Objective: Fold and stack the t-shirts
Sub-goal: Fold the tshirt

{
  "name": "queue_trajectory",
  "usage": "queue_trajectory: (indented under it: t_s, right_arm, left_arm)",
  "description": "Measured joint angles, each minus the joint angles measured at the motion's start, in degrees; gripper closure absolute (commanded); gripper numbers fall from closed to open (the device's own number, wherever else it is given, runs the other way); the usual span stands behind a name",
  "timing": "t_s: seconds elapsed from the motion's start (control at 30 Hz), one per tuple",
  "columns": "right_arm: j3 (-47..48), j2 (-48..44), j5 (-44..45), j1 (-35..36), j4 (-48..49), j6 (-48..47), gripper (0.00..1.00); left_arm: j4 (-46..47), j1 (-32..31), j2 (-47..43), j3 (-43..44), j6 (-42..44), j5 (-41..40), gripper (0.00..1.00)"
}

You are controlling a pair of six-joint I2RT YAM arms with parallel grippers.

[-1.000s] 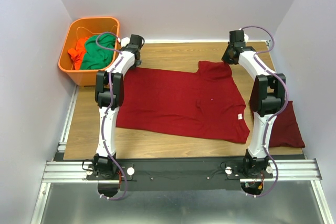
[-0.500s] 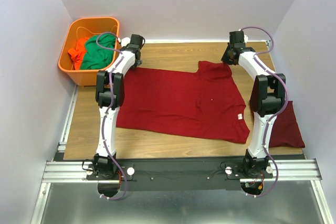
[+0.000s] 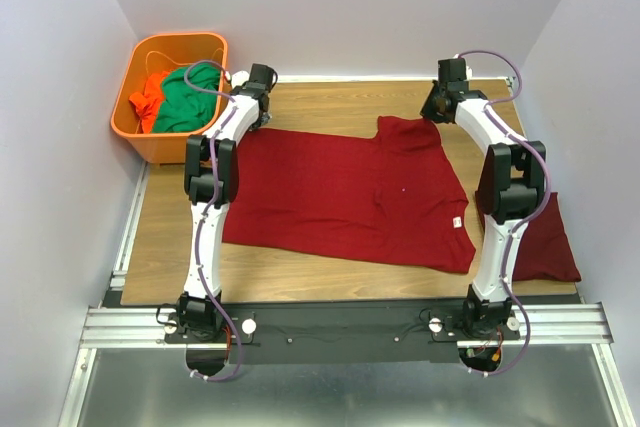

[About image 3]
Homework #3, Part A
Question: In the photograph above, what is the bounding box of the aluminium frame rail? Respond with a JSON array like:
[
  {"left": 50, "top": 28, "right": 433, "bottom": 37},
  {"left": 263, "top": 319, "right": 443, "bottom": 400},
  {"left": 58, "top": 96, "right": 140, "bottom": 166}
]
[{"left": 56, "top": 161, "right": 171, "bottom": 427}]

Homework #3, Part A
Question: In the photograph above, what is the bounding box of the green t-shirt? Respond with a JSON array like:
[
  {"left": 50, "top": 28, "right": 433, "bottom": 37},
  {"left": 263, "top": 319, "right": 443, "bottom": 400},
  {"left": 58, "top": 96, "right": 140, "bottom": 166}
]
[{"left": 151, "top": 63, "right": 220, "bottom": 134}]

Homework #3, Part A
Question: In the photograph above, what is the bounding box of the orange plastic bin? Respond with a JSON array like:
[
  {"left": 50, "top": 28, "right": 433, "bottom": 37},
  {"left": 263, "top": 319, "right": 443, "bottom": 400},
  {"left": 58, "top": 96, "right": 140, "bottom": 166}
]
[{"left": 110, "top": 31, "right": 228, "bottom": 164}]

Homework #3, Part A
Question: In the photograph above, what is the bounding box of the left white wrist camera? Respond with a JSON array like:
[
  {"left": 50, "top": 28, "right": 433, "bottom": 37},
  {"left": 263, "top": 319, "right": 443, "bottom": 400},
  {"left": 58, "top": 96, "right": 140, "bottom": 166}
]
[{"left": 226, "top": 70, "right": 250, "bottom": 88}]

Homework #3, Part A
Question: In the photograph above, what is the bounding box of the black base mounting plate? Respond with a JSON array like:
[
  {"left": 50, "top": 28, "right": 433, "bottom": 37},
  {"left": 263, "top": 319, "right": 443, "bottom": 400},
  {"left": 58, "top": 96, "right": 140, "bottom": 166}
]
[{"left": 169, "top": 299, "right": 510, "bottom": 375}]

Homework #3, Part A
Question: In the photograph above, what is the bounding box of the folded dark maroon t-shirt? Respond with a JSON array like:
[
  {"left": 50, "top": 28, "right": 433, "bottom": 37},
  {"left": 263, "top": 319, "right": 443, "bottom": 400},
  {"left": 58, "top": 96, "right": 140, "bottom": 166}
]
[{"left": 473, "top": 188, "right": 583, "bottom": 284}]

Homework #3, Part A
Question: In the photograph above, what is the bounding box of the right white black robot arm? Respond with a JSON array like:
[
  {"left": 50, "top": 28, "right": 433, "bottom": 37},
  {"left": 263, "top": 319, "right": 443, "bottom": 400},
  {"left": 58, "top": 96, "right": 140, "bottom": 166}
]
[{"left": 420, "top": 55, "right": 550, "bottom": 339}]

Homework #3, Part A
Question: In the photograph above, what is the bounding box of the red t-shirt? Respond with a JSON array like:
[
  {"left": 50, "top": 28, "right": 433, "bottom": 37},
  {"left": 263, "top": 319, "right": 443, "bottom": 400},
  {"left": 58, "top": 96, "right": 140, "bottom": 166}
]
[{"left": 223, "top": 116, "right": 476, "bottom": 274}]

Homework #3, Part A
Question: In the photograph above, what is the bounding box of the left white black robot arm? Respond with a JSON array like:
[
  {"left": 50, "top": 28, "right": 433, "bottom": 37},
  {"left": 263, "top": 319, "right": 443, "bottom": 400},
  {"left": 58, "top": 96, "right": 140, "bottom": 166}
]
[{"left": 160, "top": 61, "right": 278, "bottom": 343}]

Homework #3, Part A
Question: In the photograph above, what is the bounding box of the orange t-shirt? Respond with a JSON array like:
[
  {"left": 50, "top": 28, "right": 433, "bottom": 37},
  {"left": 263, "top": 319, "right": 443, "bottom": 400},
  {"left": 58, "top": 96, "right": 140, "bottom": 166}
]
[{"left": 129, "top": 71, "right": 170, "bottom": 134}]

